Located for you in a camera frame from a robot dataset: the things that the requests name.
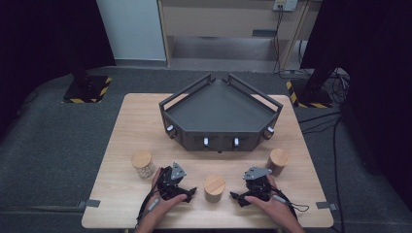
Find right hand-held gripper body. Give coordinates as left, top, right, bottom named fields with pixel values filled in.
left=241, top=166, right=273, bottom=202

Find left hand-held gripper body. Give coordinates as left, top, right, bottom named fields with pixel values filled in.
left=156, top=161, right=189, bottom=201

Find person's left hand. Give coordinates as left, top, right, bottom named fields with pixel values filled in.
left=138, top=167, right=189, bottom=225

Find person's right hand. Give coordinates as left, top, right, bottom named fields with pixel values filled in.
left=244, top=176, right=297, bottom=228

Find wooden-lid jar tan contents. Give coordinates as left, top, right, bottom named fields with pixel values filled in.
left=203, top=174, right=227, bottom=204

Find right wooden cylinder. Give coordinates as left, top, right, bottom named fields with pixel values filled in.
left=264, top=148, right=291, bottom=178

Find wooden-lid jar pale contents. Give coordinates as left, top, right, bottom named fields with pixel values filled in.
left=130, top=150, right=156, bottom=180

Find grey tape piece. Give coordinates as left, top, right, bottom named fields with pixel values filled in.
left=315, top=200, right=338, bottom=212
left=77, top=198, right=102, bottom=210

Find dark grey corner rack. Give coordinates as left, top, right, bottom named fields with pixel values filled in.
left=157, top=73, right=285, bottom=153

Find black stand with striped base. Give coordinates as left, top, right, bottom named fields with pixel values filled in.
left=61, top=48, right=114, bottom=105
left=285, top=57, right=342, bottom=110

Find black curtain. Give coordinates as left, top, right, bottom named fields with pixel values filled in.
left=0, top=0, right=117, bottom=137
left=300, top=0, right=412, bottom=212

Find white panel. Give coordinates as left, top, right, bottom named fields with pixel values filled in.
left=95, top=0, right=167, bottom=62

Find light wooden cabinet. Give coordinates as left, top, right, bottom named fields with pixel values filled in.
left=156, top=0, right=323, bottom=71

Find white power strip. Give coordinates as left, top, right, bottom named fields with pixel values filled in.
left=272, top=0, right=299, bottom=13

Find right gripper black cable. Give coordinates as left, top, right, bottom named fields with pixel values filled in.
left=271, top=185, right=311, bottom=219

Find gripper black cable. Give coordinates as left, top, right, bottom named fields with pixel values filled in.
left=135, top=176, right=163, bottom=227
left=271, top=185, right=311, bottom=219

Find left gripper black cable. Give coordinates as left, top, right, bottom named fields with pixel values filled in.
left=135, top=176, right=163, bottom=227

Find black floor cable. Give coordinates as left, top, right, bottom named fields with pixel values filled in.
left=296, top=111, right=346, bottom=233

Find tangled cable bundle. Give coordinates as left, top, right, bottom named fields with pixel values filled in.
left=327, top=68, right=352, bottom=105

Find black power strip cables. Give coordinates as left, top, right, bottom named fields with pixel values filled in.
left=271, top=8, right=312, bottom=81

